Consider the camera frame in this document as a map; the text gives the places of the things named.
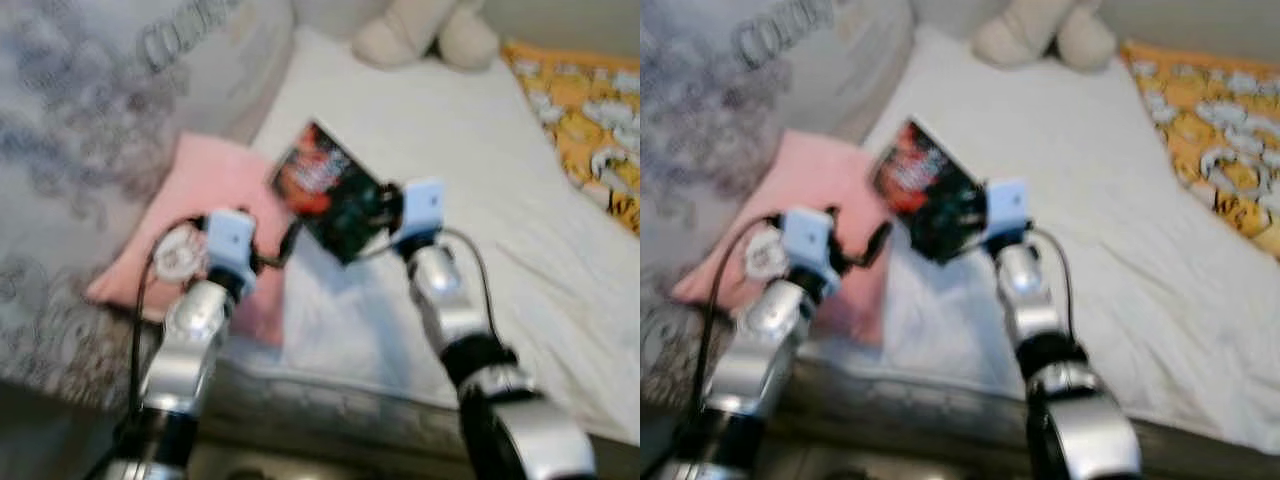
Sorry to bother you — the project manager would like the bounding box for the dark book with red print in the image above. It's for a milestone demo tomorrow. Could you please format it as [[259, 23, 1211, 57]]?
[[872, 115, 991, 266], [270, 120, 401, 266]]

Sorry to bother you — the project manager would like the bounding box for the pink pillow with fist print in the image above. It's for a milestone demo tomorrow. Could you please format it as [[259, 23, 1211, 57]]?
[[670, 128, 891, 346], [85, 132, 296, 346]]

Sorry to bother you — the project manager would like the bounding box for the white quilted mattress pad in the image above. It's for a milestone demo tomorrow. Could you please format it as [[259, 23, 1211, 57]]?
[[230, 25, 641, 446], [830, 25, 1280, 456]]

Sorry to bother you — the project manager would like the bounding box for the yellow orange cartoon egg blanket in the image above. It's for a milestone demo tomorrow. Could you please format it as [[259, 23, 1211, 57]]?
[[1120, 38, 1280, 256], [500, 38, 641, 239]]

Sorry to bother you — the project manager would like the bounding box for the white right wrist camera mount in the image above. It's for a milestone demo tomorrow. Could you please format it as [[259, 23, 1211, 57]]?
[[395, 178, 446, 246], [985, 178, 1031, 246]]

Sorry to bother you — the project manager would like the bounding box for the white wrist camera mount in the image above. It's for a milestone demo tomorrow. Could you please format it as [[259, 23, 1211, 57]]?
[[395, 178, 446, 246], [780, 205, 836, 279], [985, 178, 1031, 246], [205, 208, 258, 281]]

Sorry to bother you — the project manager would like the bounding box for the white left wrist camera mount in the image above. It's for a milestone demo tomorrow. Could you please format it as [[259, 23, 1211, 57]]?
[[780, 205, 836, 279], [205, 208, 258, 281]]

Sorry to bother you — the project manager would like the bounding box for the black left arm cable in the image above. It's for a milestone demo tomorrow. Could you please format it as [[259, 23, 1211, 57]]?
[[690, 213, 786, 471], [90, 215, 211, 480]]

